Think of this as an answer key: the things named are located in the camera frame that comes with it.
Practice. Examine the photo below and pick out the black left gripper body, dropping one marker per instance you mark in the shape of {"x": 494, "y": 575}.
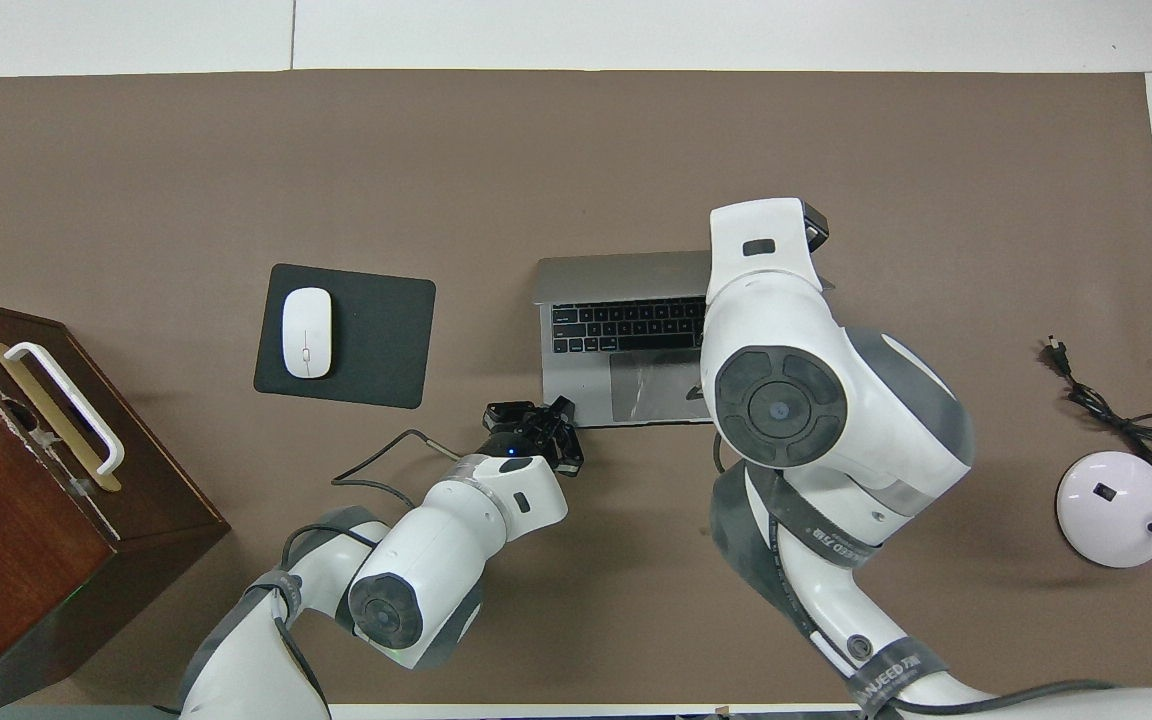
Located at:
{"x": 521, "y": 440}

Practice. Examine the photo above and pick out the silver laptop with apple logo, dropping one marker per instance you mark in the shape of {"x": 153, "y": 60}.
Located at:
{"x": 586, "y": 400}

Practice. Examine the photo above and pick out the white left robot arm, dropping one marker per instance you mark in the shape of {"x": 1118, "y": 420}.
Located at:
{"x": 426, "y": 560}

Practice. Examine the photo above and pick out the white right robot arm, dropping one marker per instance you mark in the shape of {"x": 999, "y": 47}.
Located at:
{"x": 836, "y": 420}

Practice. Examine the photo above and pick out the black mouse pad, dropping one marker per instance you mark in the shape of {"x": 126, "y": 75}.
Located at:
{"x": 386, "y": 340}

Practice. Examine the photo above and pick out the white computer mouse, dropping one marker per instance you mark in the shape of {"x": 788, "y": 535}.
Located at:
{"x": 307, "y": 320}

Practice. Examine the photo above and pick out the large brown table mat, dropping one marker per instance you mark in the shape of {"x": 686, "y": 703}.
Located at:
{"x": 576, "y": 150}

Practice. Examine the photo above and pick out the white desk lamp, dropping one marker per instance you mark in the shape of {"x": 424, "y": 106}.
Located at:
{"x": 1106, "y": 520}

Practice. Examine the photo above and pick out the dark wooden box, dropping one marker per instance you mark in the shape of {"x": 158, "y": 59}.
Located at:
{"x": 6, "y": 520}

